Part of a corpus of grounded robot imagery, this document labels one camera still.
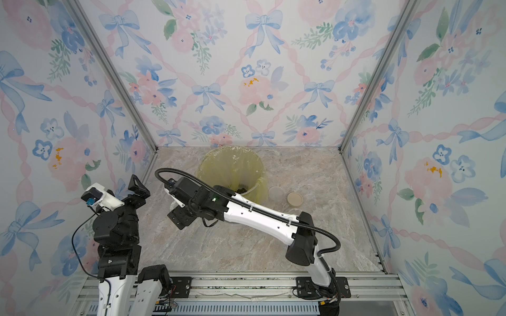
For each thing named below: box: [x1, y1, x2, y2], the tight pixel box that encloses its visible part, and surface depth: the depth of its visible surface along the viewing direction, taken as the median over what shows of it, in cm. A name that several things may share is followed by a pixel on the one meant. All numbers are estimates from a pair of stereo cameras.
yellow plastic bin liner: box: [196, 145, 269, 205], surface depth 85 cm
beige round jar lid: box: [287, 192, 304, 207], surface depth 100 cm
